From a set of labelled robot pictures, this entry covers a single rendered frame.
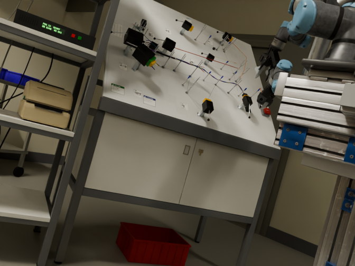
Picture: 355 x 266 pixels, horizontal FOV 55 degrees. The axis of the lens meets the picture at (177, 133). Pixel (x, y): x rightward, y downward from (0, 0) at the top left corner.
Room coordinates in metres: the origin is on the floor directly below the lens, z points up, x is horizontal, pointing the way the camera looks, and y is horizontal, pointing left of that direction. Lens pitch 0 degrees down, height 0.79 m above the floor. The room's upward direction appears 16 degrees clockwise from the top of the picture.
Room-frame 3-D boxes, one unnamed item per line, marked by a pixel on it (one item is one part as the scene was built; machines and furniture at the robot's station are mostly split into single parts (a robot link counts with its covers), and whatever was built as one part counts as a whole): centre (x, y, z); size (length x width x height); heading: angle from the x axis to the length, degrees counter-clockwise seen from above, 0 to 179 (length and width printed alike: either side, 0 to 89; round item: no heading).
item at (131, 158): (1.84, 0.13, 0.60); 0.55 x 0.02 x 0.39; 115
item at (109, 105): (1.94, -0.12, 0.83); 1.18 x 0.05 x 0.06; 115
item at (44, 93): (1.73, 0.68, 0.76); 0.30 x 0.21 x 0.20; 29
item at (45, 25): (1.70, 0.73, 1.09); 0.35 x 0.33 x 0.07; 115
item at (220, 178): (2.07, -0.36, 0.60); 0.55 x 0.03 x 0.39; 115
